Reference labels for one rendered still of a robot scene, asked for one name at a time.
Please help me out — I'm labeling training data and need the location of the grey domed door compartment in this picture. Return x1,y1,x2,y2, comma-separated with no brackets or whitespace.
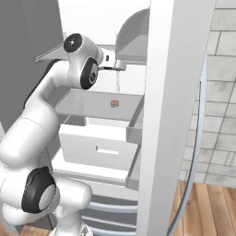
114,7,151,65

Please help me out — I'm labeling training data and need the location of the pale curved fridge door handle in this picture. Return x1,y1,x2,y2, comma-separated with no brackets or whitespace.
167,50,209,236

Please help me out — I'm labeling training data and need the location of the white fridge door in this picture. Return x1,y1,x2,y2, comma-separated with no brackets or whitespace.
136,0,218,236

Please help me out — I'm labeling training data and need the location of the white fridge cabinet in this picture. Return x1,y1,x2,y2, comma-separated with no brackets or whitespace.
0,0,151,236

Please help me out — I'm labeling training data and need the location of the white fridge drawer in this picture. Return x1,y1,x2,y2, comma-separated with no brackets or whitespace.
58,123,140,172

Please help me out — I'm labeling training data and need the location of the grey fridge shelf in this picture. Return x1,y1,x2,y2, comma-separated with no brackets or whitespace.
35,43,118,64
54,88,145,123

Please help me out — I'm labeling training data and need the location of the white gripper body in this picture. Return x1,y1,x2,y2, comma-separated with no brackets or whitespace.
113,59,128,73

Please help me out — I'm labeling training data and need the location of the pale freezer drawer handle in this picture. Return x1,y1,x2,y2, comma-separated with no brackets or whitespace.
87,202,138,214

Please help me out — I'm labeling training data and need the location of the grey door bin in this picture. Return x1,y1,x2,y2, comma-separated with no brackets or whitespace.
124,144,143,192
125,95,146,146

